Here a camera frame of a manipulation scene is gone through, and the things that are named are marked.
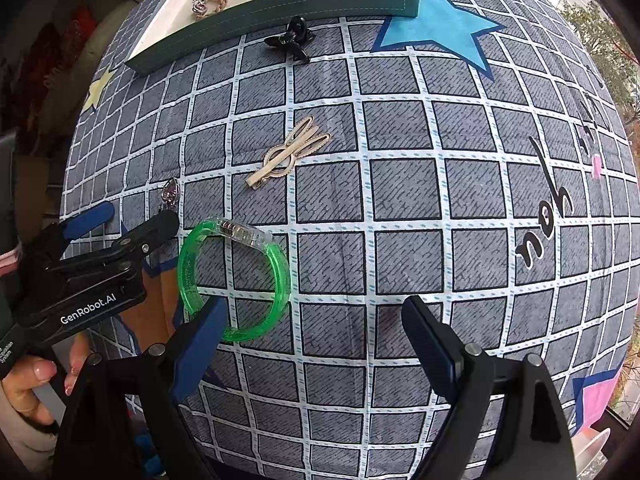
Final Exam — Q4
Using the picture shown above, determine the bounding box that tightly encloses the shallow white tray box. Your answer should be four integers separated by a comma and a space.
124, 0, 422, 75

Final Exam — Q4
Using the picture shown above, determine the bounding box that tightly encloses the beige hair clip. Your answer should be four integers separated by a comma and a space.
245, 116, 333, 191

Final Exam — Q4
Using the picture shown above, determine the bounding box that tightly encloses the brown spiral hair tie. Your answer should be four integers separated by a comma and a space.
159, 177, 181, 213

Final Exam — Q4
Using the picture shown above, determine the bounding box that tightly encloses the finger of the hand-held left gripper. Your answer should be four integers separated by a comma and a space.
22, 201, 116, 262
60, 210, 180, 267

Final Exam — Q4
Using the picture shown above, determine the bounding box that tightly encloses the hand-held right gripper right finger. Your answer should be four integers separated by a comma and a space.
401, 295, 578, 480

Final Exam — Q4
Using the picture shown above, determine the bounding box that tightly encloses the person's left hand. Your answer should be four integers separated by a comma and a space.
0, 332, 93, 431

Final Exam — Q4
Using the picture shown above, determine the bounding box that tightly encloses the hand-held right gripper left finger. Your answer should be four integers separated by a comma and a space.
52, 296, 231, 480

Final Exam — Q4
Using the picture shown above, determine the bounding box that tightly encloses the beige sofa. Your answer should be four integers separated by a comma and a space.
70, 0, 151, 106

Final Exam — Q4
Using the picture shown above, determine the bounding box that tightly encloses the dark red blanket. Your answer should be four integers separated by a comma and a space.
17, 20, 81, 106

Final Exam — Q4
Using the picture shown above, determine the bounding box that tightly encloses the black hair claw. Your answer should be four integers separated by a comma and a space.
263, 16, 317, 65

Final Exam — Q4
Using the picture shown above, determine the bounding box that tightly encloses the green translucent bracelet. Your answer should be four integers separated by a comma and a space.
177, 216, 292, 345

